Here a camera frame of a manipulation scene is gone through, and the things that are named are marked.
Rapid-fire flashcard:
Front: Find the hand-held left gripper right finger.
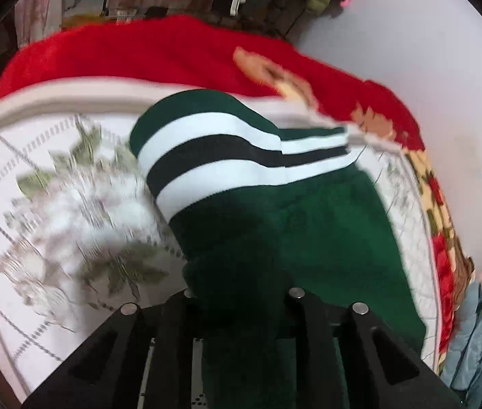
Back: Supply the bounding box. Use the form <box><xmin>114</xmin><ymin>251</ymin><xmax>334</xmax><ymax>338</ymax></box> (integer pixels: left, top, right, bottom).
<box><xmin>284</xmin><ymin>287</ymin><xmax>464</xmax><ymax>409</ymax></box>

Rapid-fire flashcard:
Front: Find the red floral blanket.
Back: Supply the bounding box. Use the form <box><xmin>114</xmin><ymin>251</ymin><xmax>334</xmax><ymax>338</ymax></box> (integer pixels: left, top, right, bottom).
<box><xmin>0</xmin><ymin>15</ymin><xmax>468</xmax><ymax>376</ymax></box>

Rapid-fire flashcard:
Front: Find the green and white varsity jacket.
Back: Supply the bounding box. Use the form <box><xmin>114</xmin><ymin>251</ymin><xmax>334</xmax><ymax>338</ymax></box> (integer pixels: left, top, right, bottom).
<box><xmin>129</xmin><ymin>89</ymin><xmax>428</xmax><ymax>409</ymax></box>

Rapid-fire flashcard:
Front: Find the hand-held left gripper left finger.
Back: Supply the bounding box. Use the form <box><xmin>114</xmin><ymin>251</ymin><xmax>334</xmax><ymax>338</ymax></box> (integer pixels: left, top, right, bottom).
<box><xmin>21</xmin><ymin>288</ymin><xmax>201</xmax><ymax>409</ymax></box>

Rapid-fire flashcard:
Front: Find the white quilted floral cloth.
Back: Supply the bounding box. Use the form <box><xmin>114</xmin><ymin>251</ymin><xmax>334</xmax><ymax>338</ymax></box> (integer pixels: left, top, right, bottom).
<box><xmin>0</xmin><ymin>77</ymin><xmax>438</xmax><ymax>402</ymax></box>

